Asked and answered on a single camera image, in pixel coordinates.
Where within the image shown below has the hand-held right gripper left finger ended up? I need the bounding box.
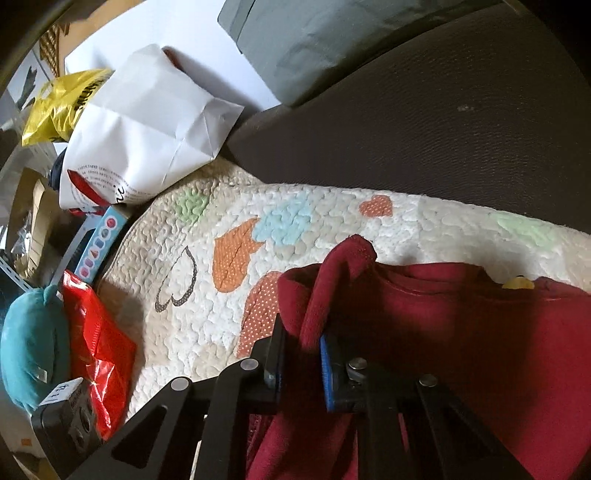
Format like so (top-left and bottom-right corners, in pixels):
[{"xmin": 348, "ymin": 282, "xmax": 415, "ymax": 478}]
[{"xmin": 76, "ymin": 314, "xmax": 287, "ymax": 480}]

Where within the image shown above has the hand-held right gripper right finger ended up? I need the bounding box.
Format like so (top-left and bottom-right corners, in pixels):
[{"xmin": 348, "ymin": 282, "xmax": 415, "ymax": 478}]
[{"xmin": 320, "ymin": 333, "xmax": 536, "ymax": 480}]

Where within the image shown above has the maroon sweater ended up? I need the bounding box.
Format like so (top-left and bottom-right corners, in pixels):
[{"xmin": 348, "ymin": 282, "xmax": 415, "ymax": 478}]
[{"xmin": 247, "ymin": 234, "xmax": 591, "ymax": 480}]

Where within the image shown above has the teal plush toy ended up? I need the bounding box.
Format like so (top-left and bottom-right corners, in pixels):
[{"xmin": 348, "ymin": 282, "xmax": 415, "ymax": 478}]
[{"xmin": 0, "ymin": 284, "xmax": 72, "ymax": 411}]

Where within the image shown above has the red plastic bag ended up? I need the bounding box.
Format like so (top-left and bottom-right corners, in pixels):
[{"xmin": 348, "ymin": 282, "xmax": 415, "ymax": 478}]
[{"xmin": 61, "ymin": 270, "xmax": 138, "ymax": 441}]

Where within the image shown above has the white quilted heart blanket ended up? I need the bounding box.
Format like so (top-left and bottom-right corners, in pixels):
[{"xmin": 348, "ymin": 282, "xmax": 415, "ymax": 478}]
[{"xmin": 99, "ymin": 159, "xmax": 591, "ymax": 444}]

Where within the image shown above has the blue box with coloured shapes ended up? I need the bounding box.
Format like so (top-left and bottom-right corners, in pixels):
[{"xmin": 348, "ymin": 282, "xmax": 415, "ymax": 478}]
[{"xmin": 74, "ymin": 205, "xmax": 131, "ymax": 280}]

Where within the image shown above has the cardboard box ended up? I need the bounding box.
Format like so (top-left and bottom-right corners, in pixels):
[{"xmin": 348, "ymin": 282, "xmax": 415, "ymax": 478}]
[{"xmin": 14, "ymin": 178, "xmax": 61, "ymax": 282}]

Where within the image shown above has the white paper bag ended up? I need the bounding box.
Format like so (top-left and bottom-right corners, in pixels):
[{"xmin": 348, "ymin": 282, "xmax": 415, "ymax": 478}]
[{"xmin": 59, "ymin": 44, "xmax": 245, "ymax": 210}]

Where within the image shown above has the dark brown mattress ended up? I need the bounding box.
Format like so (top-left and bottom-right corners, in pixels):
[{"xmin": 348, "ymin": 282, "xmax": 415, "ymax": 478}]
[{"xmin": 228, "ymin": 0, "xmax": 591, "ymax": 227}]

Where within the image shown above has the grey pillow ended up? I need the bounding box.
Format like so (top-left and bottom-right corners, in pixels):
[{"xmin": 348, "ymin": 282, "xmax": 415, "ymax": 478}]
[{"xmin": 217, "ymin": 0, "xmax": 504, "ymax": 108}]

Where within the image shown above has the yellow plastic bag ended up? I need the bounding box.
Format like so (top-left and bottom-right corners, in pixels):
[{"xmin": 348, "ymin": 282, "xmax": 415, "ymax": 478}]
[{"xmin": 22, "ymin": 68, "xmax": 114, "ymax": 147}]

